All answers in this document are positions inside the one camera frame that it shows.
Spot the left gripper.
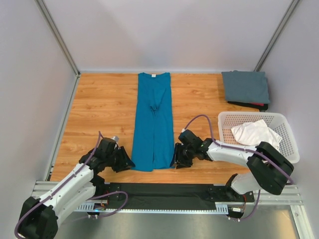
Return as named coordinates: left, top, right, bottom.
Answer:
left=105, top=146, right=135, bottom=173

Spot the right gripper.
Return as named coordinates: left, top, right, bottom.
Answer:
left=169, top=143, right=196, bottom=170

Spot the blue t-shirt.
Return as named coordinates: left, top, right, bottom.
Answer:
left=132, top=73, right=174, bottom=172

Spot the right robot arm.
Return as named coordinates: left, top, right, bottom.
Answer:
left=172, top=129, right=294, bottom=201

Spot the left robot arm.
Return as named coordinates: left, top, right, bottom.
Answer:
left=14, top=135, right=134, bottom=239

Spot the white t-shirt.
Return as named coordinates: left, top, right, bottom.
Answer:
left=231, top=119, right=283, bottom=151

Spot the folded grey t-shirt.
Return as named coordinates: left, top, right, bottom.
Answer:
left=221, top=70, right=270, bottom=104

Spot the folded dark red t-shirt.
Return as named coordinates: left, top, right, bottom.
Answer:
left=228, top=101, right=269, bottom=112

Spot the white plastic basket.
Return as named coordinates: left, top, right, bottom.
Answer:
left=218, top=112, right=300, bottom=164

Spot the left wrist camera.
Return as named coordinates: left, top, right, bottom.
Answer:
left=112, top=136, right=119, bottom=143

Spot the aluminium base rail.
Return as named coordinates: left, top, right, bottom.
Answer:
left=18, top=177, right=314, bottom=239

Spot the left frame post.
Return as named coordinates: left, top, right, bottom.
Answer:
left=35, top=0, right=80, bottom=77

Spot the frame post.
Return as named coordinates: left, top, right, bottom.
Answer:
left=35, top=0, right=80, bottom=77
left=254, top=0, right=302, bottom=72

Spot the right frame post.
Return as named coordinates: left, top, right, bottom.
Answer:
left=254, top=0, right=302, bottom=72

